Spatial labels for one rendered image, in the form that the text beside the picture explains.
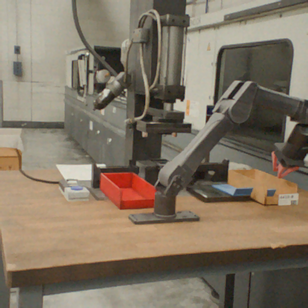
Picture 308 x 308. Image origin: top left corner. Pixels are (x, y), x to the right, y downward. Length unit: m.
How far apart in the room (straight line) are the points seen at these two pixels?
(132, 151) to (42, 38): 9.03
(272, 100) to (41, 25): 9.64
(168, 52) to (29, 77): 9.22
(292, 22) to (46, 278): 1.59
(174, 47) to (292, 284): 1.12
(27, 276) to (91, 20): 10.14
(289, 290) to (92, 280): 1.25
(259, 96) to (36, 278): 0.79
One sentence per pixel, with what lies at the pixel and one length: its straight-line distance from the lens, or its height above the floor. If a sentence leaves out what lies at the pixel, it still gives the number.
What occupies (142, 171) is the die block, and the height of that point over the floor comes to 0.96.
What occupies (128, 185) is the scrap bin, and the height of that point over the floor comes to 0.91.
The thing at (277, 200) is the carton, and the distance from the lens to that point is 1.64.
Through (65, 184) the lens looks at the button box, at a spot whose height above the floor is 0.93.
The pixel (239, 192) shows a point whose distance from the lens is 1.62.
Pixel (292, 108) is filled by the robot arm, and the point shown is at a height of 1.23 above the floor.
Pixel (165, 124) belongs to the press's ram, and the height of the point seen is 1.14.
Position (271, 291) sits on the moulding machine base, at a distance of 2.35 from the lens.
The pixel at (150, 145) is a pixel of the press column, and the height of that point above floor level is 1.02.
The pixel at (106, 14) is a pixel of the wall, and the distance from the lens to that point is 11.12.
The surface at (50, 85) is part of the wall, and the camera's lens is 10.88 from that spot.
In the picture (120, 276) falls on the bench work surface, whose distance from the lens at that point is 1.14.
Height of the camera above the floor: 1.31
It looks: 9 degrees down
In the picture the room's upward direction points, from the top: 3 degrees clockwise
